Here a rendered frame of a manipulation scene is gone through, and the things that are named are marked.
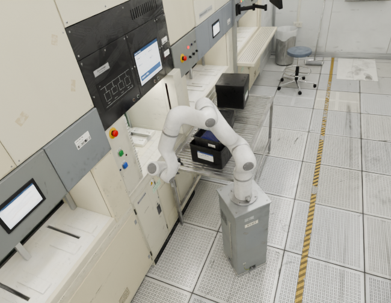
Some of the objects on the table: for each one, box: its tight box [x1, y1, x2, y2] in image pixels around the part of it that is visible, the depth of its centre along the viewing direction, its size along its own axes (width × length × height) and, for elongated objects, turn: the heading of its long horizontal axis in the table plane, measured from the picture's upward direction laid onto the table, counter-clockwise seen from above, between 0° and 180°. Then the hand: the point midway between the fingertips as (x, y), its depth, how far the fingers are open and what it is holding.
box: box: [215, 73, 250, 109], centre depth 290 cm, size 29×29×25 cm
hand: (178, 168), depth 191 cm, fingers open, 6 cm apart
